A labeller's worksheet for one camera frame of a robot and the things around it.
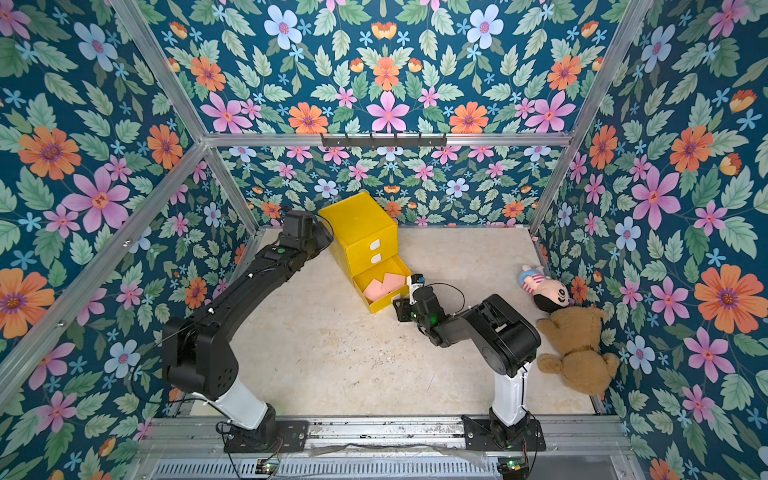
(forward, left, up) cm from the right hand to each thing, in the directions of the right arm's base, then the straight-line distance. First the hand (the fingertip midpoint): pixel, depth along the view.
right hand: (398, 301), depth 96 cm
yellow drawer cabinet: (+9, +10, +18) cm, 23 cm away
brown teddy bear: (-13, -50, +7) cm, 52 cm away
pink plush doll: (0, -46, +6) cm, 47 cm away
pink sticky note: (+8, +3, -1) cm, 9 cm away
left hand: (+10, +22, +22) cm, 33 cm away
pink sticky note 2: (+4, +8, 0) cm, 9 cm away
